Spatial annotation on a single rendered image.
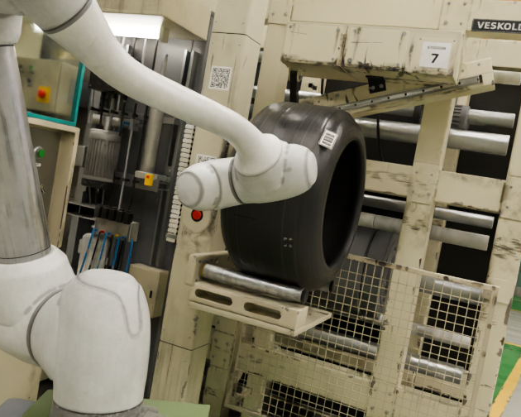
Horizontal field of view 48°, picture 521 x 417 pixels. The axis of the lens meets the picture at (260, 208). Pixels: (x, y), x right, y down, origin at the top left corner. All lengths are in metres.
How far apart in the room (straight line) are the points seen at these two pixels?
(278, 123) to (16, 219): 0.84
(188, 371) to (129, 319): 1.01
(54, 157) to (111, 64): 0.86
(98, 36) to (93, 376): 0.54
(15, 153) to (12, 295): 0.25
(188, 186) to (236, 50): 0.83
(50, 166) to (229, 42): 0.68
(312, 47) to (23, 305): 1.38
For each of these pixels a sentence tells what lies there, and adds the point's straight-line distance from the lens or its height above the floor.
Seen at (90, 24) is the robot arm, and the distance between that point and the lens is 0.99.
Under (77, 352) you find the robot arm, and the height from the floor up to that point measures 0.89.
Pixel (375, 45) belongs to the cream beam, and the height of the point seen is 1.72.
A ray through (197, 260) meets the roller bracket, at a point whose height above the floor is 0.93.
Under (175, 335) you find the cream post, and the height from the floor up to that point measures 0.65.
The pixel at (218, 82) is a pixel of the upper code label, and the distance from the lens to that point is 1.93.
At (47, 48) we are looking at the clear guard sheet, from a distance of 1.78.
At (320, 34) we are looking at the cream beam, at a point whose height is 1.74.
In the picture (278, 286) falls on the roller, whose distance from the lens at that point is 1.72.
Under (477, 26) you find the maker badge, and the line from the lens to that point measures 2.35.
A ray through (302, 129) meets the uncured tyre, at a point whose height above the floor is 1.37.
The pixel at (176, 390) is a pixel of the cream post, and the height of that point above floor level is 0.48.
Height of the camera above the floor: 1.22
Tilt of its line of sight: 3 degrees down
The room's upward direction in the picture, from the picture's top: 10 degrees clockwise
